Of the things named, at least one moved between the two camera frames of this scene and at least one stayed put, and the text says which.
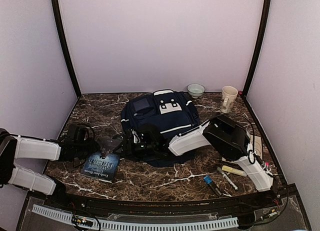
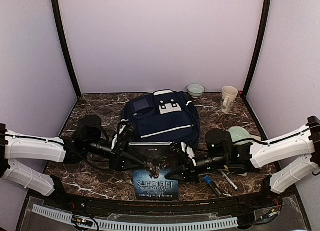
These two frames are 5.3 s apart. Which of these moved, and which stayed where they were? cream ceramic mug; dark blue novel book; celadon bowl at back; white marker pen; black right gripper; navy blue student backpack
Moved: dark blue novel book; black right gripper
Stayed: white marker pen; cream ceramic mug; celadon bowl at back; navy blue student backpack
